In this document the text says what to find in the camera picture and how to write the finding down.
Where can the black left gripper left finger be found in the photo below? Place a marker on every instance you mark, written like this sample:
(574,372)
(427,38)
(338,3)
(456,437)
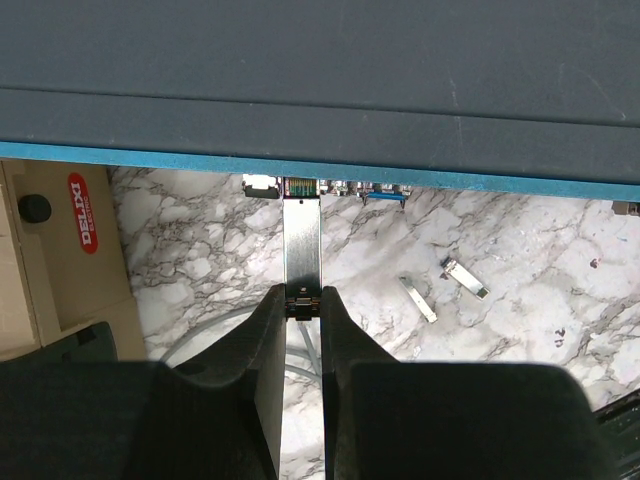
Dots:
(216,416)

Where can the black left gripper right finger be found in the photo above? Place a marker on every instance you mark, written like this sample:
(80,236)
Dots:
(388,419)

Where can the tan plastic tool case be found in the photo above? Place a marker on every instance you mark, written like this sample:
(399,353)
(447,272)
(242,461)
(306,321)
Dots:
(65,291)

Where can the dark blue network switch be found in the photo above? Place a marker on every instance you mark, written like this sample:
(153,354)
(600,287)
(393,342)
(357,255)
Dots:
(535,97)

